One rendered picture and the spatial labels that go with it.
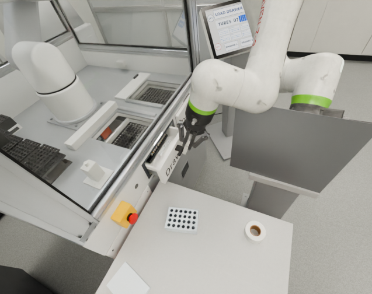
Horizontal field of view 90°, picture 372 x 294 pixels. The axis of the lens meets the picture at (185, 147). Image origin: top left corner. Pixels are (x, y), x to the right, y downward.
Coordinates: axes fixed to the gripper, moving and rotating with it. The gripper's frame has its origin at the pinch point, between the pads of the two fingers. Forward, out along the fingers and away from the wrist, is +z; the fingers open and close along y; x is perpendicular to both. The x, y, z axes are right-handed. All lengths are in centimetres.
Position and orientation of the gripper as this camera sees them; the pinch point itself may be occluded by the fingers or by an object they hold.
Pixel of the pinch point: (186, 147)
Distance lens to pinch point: 78.7
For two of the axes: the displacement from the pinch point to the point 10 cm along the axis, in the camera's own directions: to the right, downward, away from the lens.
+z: -1.9, 5.2, 8.3
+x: 4.0, -7.3, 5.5
